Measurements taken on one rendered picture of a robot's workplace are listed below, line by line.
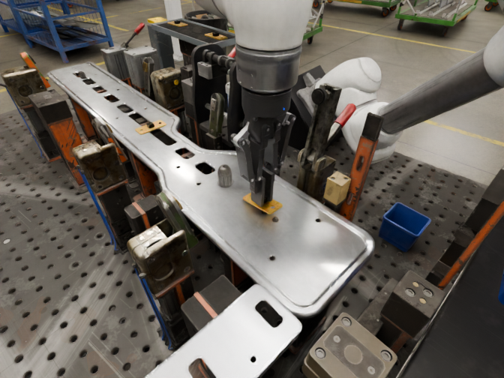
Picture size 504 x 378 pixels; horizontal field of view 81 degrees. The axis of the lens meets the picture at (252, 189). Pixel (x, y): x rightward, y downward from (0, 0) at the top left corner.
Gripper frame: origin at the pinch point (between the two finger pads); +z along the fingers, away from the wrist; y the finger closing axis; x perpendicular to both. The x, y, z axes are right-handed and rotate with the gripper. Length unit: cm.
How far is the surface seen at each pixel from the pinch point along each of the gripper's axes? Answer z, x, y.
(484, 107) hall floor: 103, -18, -354
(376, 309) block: 5.3, 27.4, 2.3
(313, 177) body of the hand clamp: 2.6, 3.0, -12.8
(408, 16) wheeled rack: 76, -225, -588
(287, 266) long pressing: 5.5, 13.3, 6.6
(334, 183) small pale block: -0.9, 9.2, -10.5
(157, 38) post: -4, -91, -29
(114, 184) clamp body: 12.5, -36.5, 17.4
